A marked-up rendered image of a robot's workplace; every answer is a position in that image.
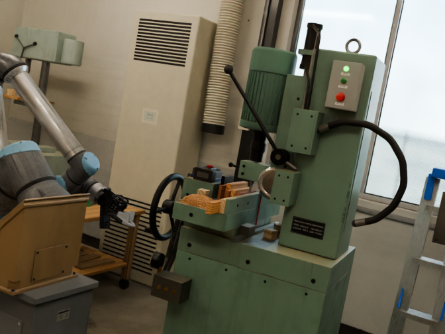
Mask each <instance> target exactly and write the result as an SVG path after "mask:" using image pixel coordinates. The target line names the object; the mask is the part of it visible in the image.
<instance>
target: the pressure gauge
mask: <svg viewBox="0 0 445 334"><path fill-rule="evenodd" d="M164 262H165V255H164V254H163V253H160V252H158V251H156V252H154V253H153V254H152V256H151V258H150V267H151V268H155V269H158V271H157V273H159V272H162V267H163V265H164Z"/></svg>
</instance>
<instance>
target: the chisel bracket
mask: <svg viewBox="0 0 445 334"><path fill-rule="evenodd" d="M269 167H270V165H269V164H264V163H260V162H254V161H251V160H241V161H240V167H239V171H238V178H242V179H245V180H249V183H250V184H254V182H258V177H259V175H260V174H261V172H262V171H263V170H265V169H266V168H269Z"/></svg>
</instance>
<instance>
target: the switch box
mask: <svg viewBox="0 0 445 334"><path fill-rule="evenodd" d="M344 66H348V67H349V71H348V72H345V71H344V70H343V68H344ZM365 68H366V66H365V65H363V64H361V63H356V62H346V61H340V60H334V61H333V65H332V71H331V75H330V81H329V85H328V91H327V95H326V101H325V107H328V108H331V109H339V110H343V111H351V112H356V111H357V108H358V102H359V98H360V92H361V88H362V82H363V78H364V72H365ZM341 72H344V73H349V74H350V76H344V75H341ZM343 77H345V78H347V79H348V82H347V83H346V84H341V82H340V80H341V78H343ZM338 85H347V86H348V87H347V89H346V88H341V87H338ZM338 93H343V94H344V95H345V99H344V101H337V99H336V95H337V94H338ZM335 102H339V103H344V106H342V105H335Z"/></svg>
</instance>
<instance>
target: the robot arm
mask: <svg viewBox="0 0 445 334"><path fill-rule="evenodd" d="M4 82H6V83H10V84H11V85H12V86H13V88H14V89H15V91H16V92H17V93H18V95H19V96H20V97H21V99H22V100H23V101H24V103H25V104H26V106H27V107H28V108H29V109H30V111H31V113H32V114H33V115H34V116H35V118H36V119H37V121H38V122H39V123H40V125H41V126H42V128H43V129H44V130H45V131H46V133H47V134H48V136H49V137H50V138H51V140H52V141H53V143H54V144H55V145H56V146H57V148H58V150H59V151H60V152H61V153H62V155H63V156H64V158H65V159H66V161H67V163H68V164H69V165H70V167H69V168H68V169H67V170H66V171H65V172H64V173H63V174H61V175H60V176H59V175H57V176H54V174H53V172H52V171H51V169H50V167H49V165H48V163H47V161H46V159H45V157H44V155H43V153H42V151H41V150H40V148H39V147H38V145H37V144H36V143H35V142H33V141H31V140H24V141H19V142H14V143H13V144H10V145H9V141H8V135H7V124H6V118H5V108H4V102H3V83H4ZM99 167H100V163H99V160H98V158H97V157H96V156H95V155H94V154H93V153H91V152H86V150H85V149H84V148H83V147H82V146H81V145H80V143H79V142H78V141H77V139H76V138H75V137H74V135H73V134H72V132H71V131H70V130H69V128H68V127H67V125H66V124H65V123H64V122H63V120H62V118H61V117H60V116H59V114H58V113H57V112H56V110H55V109H54V108H53V106H52V105H51V104H50V102H49V101H48V100H47V98H46V97H45V95H44V94H43V93H42V91H41V90H40V88H39V87H38V86H37V85H36V83H35V82H34V80H33V79H32V78H31V76H30V75H29V74H28V66H27V65H26V63H25V62H24V61H23V60H22V59H21V58H19V57H18V56H15V55H13V54H10V53H6V52H0V219H2V218H3V217H4V216H6V215H7V214H8V213H9V212H11V211H12V210H13V209H14V208H15V207H16V206H18V204H20V203H21V202H22V201H23V200H24V199H31V198H39V197H53V196H61V195H74V194H88V193H90V195H89V196H88V197H89V201H90V202H91V203H93V204H95V205H97V204H98V205H100V220H99V228H100V229H108V228H110V217H111V218H112V219H114V220H115V221H118V222H119V223H122V224H123V225H126V226H128V227H136V226H135V224H134V222H133V219H134V215H135V212H134V211H130V212H129V211H124V209H126V208H127V206H128V203H129V200H127V199H126V198H125V197H123V196H122V195H119V194H117V195H116V194H114V193H113V192H112V191H111V188H106V187H105V186H104V185H102V184H101V183H100V182H98V181H97V180H96V179H95V178H93V177H92V176H93V175H95V173H96V172H97V171H98V170H99ZM117 196H118V197H117Z"/></svg>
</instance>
